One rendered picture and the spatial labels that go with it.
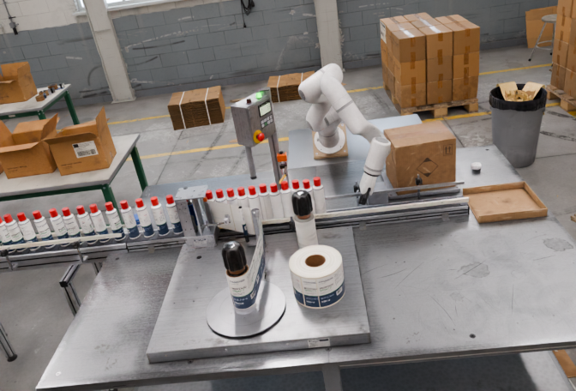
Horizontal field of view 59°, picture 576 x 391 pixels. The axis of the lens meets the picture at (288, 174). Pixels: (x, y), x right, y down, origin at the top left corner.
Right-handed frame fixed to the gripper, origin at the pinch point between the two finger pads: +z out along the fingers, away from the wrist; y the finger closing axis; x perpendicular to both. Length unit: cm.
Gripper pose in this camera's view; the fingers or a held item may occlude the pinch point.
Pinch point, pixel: (363, 200)
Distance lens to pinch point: 244.7
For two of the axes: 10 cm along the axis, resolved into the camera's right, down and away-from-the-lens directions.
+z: -2.1, 8.7, 4.5
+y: -0.2, 4.6, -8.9
